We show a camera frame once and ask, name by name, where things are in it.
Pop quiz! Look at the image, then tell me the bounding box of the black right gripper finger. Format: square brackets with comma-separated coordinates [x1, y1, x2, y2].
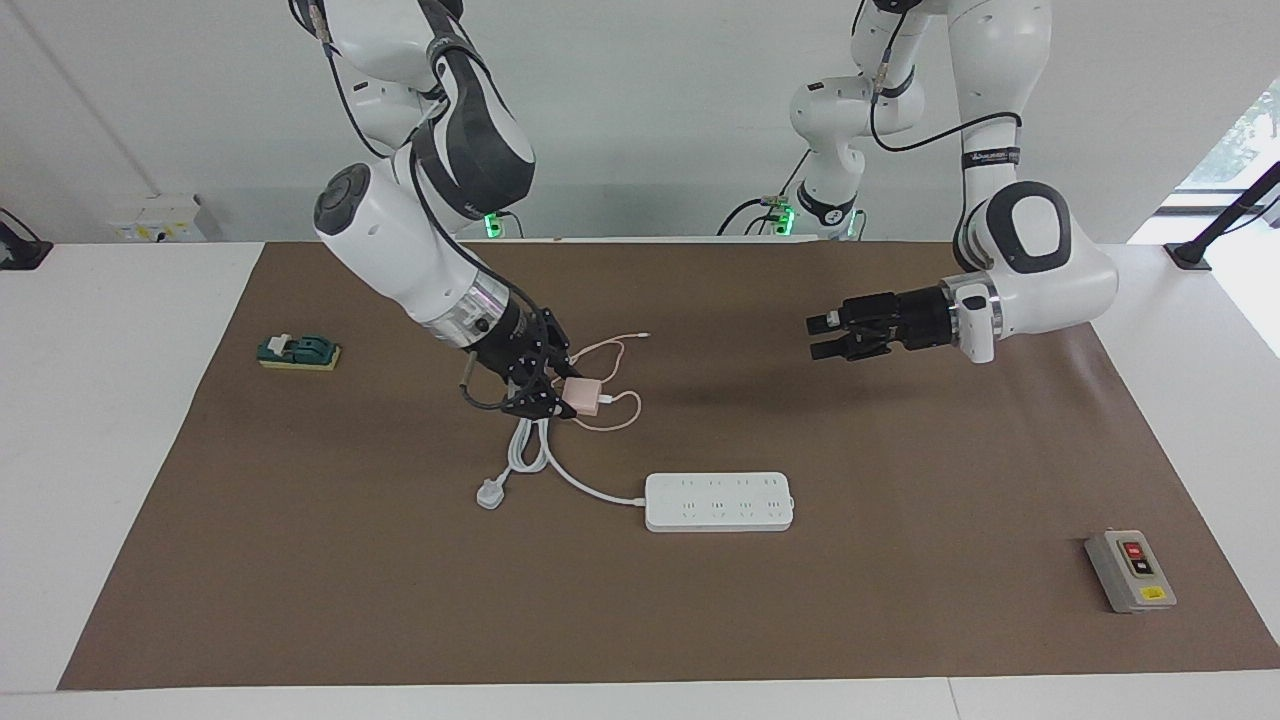
[500, 385, 579, 419]
[545, 315, 581, 379]

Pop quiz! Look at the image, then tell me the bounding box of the pink charging cable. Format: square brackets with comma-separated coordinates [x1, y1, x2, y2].
[555, 333, 651, 433]

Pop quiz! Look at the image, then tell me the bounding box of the white power strip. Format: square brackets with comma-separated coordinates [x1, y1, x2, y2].
[644, 472, 796, 533]

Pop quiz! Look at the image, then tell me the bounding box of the brown table mat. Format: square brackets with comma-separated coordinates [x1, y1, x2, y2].
[57, 240, 1280, 691]

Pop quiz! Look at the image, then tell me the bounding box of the black table clamp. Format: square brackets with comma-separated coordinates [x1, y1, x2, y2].
[0, 207, 53, 271]
[1163, 160, 1280, 272]

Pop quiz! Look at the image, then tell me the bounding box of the window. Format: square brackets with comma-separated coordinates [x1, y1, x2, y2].
[1175, 80, 1280, 216]

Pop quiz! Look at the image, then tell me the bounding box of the white power strip cord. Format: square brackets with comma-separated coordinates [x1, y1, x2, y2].
[476, 415, 649, 511]

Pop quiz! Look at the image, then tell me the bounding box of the black base cable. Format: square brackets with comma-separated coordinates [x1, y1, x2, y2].
[715, 150, 813, 238]

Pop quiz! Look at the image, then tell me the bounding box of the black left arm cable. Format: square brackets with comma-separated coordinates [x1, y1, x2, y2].
[868, 0, 1023, 153]

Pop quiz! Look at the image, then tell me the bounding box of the green knife switch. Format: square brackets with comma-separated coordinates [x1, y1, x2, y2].
[257, 333, 342, 372]

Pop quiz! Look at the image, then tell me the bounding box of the grey on-off switch box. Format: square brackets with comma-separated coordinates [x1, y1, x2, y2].
[1084, 529, 1178, 614]

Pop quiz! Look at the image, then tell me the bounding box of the white wall socket box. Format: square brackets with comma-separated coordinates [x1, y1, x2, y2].
[108, 195, 216, 243]

